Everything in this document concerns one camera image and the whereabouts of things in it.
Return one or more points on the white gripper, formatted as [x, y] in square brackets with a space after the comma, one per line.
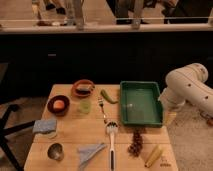
[169, 117]

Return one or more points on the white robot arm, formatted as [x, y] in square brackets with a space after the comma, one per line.
[186, 84]

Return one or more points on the green plastic tray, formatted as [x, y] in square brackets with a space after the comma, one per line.
[139, 104]

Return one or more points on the yellow corn cob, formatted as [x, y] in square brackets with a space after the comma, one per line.
[154, 156]

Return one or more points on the bunch of dark grapes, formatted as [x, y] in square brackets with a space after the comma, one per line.
[137, 144]

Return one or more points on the white dish brush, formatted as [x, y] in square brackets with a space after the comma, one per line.
[112, 129]

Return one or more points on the silver fork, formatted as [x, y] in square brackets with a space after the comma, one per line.
[101, 104]

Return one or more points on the green chili pepper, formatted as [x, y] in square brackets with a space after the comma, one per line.
[107, 97]

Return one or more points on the light green cup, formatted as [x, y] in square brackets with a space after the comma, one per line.
[85, 106]

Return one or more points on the grey folded cloth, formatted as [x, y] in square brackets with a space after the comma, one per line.
[86, 153]

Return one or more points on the orange bowl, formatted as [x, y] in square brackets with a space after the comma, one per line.
[83, 82]

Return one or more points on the orange fruit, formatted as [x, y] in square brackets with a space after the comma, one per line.
[58, 105]

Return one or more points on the dark red bowl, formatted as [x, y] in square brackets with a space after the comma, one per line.
[61, 112]

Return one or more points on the wooden table leg right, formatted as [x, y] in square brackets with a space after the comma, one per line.
[138, 6]

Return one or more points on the wooden table leg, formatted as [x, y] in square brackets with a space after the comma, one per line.
[138, 6]
[78, 12]

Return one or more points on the metal cup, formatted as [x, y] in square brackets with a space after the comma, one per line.
[55, 152]

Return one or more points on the blue sponge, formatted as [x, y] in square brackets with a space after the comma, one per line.
[44, 126]

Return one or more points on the wooden table leg left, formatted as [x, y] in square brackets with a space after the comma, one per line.
[78, 12]

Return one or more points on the black office chair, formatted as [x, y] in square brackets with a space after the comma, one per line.
[4, 132]

